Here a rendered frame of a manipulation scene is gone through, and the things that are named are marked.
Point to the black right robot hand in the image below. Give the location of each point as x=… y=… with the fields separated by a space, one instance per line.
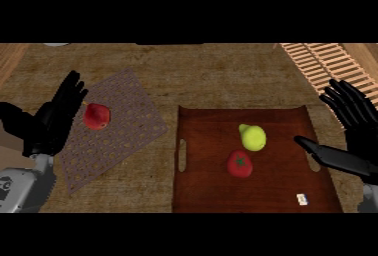
x=355 y=133

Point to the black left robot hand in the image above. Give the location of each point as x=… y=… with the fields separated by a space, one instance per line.
x=52 y=120

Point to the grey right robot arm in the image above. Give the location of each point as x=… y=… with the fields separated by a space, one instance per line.
x=369 y=197

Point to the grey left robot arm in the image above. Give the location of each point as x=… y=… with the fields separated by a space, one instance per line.
x=25 y=186

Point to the pale wooden tiered shelf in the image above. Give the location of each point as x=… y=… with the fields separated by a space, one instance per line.
x=330 y=66

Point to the brown wooden tray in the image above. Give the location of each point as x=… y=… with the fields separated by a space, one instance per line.
x=256 y=160

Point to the red tomato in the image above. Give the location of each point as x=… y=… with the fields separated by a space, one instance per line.
x=239 y=164

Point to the red pear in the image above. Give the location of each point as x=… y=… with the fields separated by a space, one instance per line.
x=96 y=116

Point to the brown perforated placemat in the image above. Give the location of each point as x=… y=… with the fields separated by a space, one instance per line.
x=112 y=130

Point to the yellow-green pear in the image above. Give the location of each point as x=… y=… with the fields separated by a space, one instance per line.
x=253 y=137

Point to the small white label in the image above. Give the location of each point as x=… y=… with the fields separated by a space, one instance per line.
x=301 y=199

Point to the pale grey round object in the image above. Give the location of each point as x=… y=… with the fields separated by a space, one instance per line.
x=55 y=44

